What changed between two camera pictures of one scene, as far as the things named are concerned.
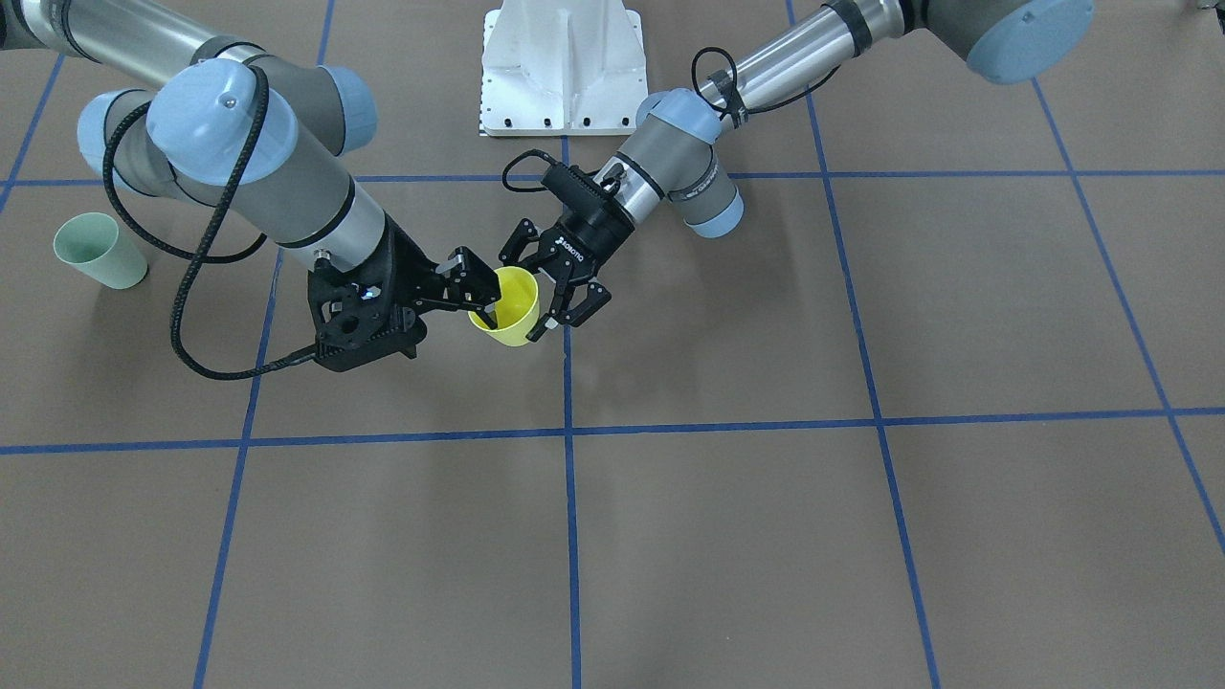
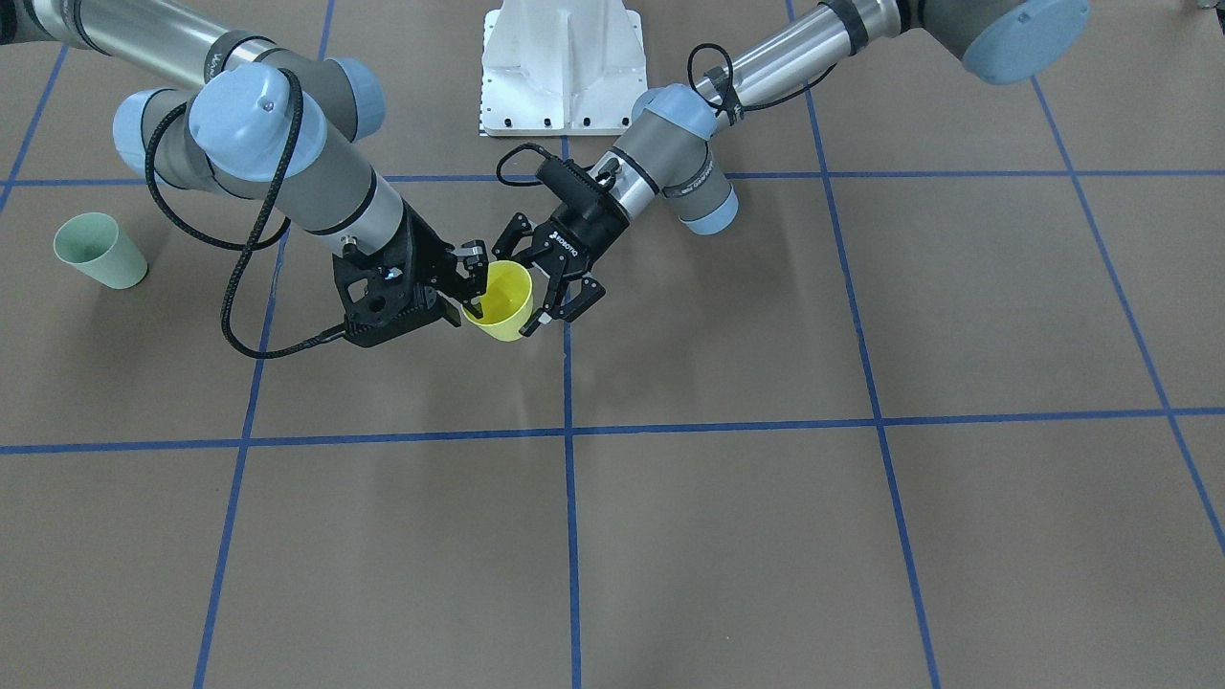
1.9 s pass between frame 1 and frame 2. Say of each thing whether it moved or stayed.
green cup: stayed
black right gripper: moved
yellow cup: stayed
